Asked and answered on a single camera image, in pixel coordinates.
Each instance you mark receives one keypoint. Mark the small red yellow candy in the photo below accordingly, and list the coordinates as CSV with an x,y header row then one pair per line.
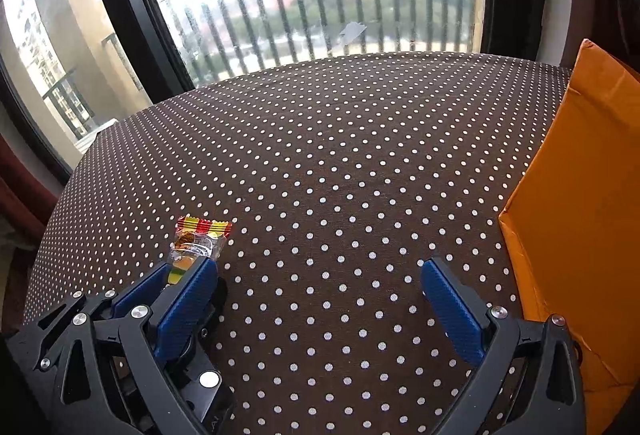
x,y
195,237

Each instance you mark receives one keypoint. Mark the white outdoor air conditioner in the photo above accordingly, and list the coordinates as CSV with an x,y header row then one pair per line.
x,y
83,144

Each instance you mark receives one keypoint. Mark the black balcony railing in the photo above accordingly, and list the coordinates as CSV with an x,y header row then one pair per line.
x,y
86,79

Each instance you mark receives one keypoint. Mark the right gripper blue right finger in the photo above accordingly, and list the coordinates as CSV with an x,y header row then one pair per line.
x,y
548,398

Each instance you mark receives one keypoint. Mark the dark red curtain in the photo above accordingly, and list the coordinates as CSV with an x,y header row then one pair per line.
x,y
25,203

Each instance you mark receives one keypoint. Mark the brown polka dot tablecloth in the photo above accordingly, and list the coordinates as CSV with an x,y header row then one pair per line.
x,y
340,177

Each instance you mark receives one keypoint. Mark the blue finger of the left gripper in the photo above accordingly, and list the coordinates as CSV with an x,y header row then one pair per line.
x,y
44,338
136,300

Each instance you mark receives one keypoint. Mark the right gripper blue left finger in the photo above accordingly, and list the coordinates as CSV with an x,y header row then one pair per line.
x,y
155,371

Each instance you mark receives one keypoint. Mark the orange cardboard box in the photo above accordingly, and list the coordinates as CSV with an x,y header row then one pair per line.
x,y
571,227

